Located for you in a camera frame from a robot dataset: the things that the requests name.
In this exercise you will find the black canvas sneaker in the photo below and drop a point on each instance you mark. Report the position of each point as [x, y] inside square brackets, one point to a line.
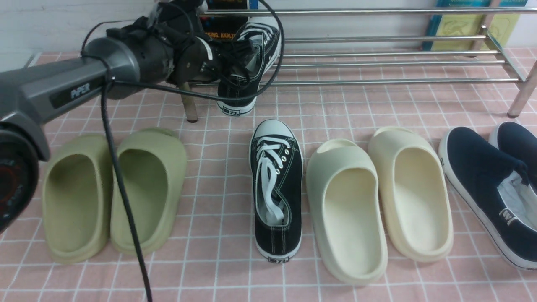
[276, 163]
[255, 46]

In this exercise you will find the right navy slip-on shoe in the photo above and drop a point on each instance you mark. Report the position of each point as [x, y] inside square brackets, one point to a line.
[518, 142]

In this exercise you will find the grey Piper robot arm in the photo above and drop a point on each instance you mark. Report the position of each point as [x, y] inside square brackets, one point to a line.
[149, 51]

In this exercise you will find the steel shoe rack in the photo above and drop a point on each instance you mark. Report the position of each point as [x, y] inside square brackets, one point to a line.
[485, 50]

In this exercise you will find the navy slip-on shoe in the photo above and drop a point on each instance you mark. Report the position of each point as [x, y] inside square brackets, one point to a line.
[518, 142]
[497, 189]

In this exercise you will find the left green foam slipper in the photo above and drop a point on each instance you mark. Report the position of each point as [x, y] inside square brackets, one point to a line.
[76, 199]

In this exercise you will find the teal and yellow book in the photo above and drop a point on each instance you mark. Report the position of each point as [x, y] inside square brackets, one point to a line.
[501, 26]

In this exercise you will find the right green foam slipper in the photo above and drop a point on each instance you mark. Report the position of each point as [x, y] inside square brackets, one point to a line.
[153, 164]

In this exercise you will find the right cream foam slipper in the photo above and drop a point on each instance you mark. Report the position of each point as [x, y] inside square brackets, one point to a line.
[413, 193]

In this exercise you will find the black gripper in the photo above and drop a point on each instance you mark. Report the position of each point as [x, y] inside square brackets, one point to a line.
[194, 58]

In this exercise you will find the cream foam slipper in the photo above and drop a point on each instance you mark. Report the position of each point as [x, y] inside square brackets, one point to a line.
[413, 193]
[342, 190]

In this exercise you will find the pink checkered tablecloth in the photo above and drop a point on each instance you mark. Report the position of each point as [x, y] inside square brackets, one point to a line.
[211, 255]

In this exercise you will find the left cream foam slipper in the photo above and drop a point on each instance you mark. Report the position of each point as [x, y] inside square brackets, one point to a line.
[342, 190]

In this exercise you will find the green foam slipper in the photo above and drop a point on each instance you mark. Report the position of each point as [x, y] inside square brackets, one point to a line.
[153, 164]
[76, 199]

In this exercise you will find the left navy slip-on shoe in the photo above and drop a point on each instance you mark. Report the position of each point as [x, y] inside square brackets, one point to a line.
[497, 189]

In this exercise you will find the black image processing book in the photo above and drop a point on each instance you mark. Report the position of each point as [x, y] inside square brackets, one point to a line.
[225, 28]

